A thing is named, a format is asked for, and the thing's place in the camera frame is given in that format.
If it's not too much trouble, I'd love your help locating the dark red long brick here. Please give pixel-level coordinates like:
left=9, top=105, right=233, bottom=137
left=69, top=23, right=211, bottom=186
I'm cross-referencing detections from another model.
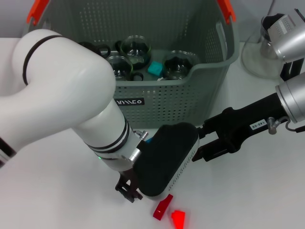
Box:
left=152, top=194, right=174, bottom=220

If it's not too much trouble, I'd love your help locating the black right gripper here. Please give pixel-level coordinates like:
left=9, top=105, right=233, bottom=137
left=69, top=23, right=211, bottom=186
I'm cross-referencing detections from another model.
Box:
left=193, top=93, right=291, bottom=163

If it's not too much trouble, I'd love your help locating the left gripper connector cable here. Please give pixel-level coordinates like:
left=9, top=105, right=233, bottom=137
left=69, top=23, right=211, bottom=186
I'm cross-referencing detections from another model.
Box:
left=134, top=130, right=149, bottom=140

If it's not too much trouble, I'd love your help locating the teal toy brick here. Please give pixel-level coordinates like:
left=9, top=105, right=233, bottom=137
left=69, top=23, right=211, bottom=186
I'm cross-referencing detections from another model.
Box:
left=147, top=61, right=164, bottom=76

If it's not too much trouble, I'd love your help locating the orange-red sloped brick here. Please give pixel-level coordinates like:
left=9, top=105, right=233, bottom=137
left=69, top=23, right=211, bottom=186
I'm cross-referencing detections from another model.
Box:
left=171, top=209, right=186, bottom=229

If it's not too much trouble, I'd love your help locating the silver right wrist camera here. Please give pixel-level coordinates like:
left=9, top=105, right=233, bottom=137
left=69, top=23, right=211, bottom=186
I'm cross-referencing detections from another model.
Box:
left=268, top=8, right=305, bottom=63

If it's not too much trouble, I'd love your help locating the orange basket handle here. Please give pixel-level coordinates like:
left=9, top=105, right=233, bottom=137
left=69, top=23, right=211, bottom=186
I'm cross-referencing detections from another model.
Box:
left=26, top=0, right=236, bottom=26

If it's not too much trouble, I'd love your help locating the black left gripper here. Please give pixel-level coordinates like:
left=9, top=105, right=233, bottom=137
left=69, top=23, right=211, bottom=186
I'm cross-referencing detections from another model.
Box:
left=115, top=169, right=143, bottom=203

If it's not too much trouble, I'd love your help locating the glass pitcher with black handle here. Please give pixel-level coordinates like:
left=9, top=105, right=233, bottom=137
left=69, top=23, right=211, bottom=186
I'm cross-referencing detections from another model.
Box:
left=242, top=14, right=301, bottom=81

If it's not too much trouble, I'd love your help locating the black ceramic teapot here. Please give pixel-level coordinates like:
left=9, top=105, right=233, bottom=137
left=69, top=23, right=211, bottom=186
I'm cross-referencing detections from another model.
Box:
left=77, top=42, right=112, bottom=57

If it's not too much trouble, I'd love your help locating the grey perforated storage basket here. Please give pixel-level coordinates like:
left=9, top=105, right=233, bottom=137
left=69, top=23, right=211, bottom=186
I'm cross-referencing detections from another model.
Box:
left=23, top=0, right=240, bottom=131

